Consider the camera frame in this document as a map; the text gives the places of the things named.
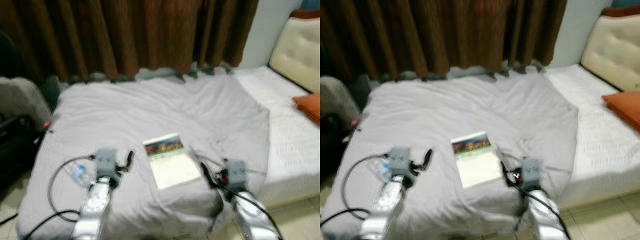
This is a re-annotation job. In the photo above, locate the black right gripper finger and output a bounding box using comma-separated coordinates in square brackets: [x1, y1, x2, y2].
[199, 162, 214, 189]
[499, 159, 512, 188]

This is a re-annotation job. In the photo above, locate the white book with photo cover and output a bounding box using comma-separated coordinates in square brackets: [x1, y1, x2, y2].
[142, 132, 202, 191]
[451, 131, 504, 190]

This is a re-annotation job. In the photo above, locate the orange pillow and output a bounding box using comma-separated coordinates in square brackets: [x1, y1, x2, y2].
[292, 93, 321, 126]
[601, 90, 640, 134]

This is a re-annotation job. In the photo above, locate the clear plastic bottle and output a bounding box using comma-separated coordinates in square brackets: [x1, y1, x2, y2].
[70, 161, 94, 187]

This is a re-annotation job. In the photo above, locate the grey blanket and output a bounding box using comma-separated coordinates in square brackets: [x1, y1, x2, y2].
[15, 74, 271, 240]
[330, 72, 580, 240]

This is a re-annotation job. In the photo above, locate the white patterned mattress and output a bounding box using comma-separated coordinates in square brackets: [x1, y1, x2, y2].
[232, 65, 321, 207]
[544, 63, 640, 209]

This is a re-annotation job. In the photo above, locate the grey chair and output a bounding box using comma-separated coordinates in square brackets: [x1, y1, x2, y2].
[0, 76, 54, 132]
[320, 75, 354, 120]

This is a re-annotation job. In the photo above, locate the brown curtain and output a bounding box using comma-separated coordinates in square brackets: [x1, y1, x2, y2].
[0, 0, 260, 84]
[320, 0, 569, 84]

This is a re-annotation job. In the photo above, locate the cream tufted headboard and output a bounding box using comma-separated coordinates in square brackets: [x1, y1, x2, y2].
[268, 9, 321, 95]
[580, 5, 640, 94]

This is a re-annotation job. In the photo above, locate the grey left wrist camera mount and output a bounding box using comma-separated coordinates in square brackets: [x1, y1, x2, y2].
[387, 147, 412, 177]
[95, 148, 119, 177]

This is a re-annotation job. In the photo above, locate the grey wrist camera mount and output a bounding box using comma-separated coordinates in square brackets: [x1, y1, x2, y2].
[387, 147, 412, 177]
[521, 158, 546, 192]
[95, 148, 119, 177]
[223, 159, 249, 194]

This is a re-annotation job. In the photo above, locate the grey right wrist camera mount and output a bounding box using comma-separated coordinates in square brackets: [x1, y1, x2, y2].
[521, 158, 546, 192]
[223, 159, 249, 194]

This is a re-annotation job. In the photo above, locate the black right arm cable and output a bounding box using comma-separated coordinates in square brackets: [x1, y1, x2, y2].
[219, 181, 284, 240]
[512, 177, 572, 240]

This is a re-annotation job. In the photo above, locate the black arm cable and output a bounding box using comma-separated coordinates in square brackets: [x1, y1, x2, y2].
[22, 154, 96, 240]
[219, 181, 284, 240]
[320, 153, 391, 229]
[512, 177, 572, 240]

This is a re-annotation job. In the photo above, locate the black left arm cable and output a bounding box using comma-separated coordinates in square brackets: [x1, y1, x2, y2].
[22, 154, 96, 240]
[320, 153, 391, 229]

